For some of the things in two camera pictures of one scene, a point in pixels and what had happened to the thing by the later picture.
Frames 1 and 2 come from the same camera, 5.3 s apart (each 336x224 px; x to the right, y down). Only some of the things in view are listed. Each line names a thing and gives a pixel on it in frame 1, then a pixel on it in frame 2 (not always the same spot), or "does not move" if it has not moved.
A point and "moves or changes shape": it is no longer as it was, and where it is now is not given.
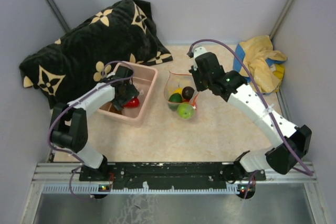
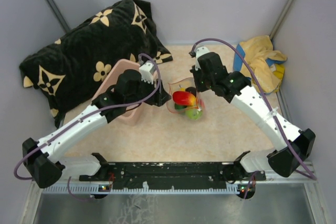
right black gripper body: (202, 81) does not move
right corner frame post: (290, 3) does not move
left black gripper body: (130, 92) → (144, 89)
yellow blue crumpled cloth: (266, 64) does not move
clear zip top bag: (179, 88) moves or changes shape
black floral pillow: (85, 60) does not move
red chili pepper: (134, 103) moves or changes shape
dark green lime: (174, 100) → (179, 107)
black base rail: (171, 175) does not move
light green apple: (186, 110) → (193, 114)
